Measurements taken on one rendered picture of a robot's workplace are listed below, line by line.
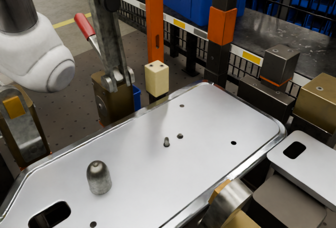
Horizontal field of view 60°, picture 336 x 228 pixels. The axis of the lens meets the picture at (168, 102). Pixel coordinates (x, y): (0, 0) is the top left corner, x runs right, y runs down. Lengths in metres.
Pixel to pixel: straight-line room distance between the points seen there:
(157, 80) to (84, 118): 0.51
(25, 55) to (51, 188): 0.43
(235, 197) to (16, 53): 0.65
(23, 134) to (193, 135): 0.28
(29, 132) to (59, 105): 0.61
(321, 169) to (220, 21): 0.38
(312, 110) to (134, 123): 0.32
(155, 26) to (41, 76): 0.38
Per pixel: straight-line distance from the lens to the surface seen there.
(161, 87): 0.58
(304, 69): 0.69
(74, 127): 1.01
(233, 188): 0.30
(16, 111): 0.49
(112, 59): 0.53
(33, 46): 0.80
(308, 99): 0.57
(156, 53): 0.59
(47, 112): 1.10
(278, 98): 0.63
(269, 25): 0.87
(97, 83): 0.56
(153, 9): 0.55
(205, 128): 0.53
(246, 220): 0.37
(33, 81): 0.84
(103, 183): 0.43
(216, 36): 0.72
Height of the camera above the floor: 1.36
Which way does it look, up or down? 38 degrees down
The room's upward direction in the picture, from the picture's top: straight up
